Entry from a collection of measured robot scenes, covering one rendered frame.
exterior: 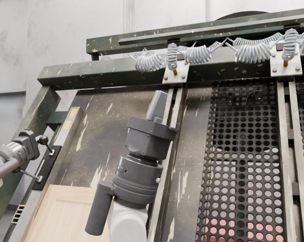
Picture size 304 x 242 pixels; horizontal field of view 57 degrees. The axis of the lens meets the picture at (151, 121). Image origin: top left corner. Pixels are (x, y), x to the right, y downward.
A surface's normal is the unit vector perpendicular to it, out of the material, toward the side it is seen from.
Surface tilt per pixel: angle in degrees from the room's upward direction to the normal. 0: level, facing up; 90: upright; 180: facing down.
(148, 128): 78
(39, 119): 90
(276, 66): 56
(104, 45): 90
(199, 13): 90
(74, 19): 90
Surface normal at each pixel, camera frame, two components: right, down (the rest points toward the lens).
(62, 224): -0.29, -0.59
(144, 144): -0.78, -0.24
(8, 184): 0.93, -0.01
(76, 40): -0.40, -0.04
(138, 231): 0.20, 0.04
